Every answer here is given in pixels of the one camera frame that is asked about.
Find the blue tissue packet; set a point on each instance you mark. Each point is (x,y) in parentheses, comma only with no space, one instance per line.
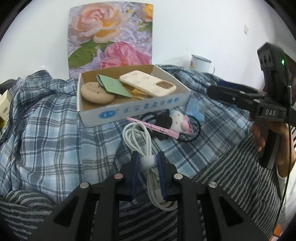
(196,109)

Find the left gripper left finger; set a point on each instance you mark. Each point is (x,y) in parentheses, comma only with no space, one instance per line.
(91,211)

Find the beige round diffuser stone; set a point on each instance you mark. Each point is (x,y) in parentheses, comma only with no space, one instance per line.
(95,93)

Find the white enamel floral mug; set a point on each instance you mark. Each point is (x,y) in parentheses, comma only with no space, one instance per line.
(201,64)

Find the pink hair clip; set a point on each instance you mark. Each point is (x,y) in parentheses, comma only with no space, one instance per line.
(158,129)

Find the cream phone case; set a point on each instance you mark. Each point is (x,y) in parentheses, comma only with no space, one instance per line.
(147,83)

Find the person's right hand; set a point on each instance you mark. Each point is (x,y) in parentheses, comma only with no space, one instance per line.
(285,158)

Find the small cream perfume box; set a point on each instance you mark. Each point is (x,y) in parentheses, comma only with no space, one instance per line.
(5,102)

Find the floral rose painting board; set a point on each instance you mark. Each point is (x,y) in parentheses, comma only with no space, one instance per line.
(109,34)

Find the blue plaid shirt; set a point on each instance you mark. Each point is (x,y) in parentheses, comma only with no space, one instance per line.
(46,148)

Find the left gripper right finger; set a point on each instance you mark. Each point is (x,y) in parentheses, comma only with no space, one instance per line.
(204,210)

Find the gold blue cigarette pack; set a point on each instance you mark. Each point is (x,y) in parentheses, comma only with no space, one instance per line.
(135,93)

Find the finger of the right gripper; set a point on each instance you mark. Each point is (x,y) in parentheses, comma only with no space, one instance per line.
(241,99)
(236,86)

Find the striped grey towel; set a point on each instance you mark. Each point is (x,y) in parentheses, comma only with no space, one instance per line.
(90,212)

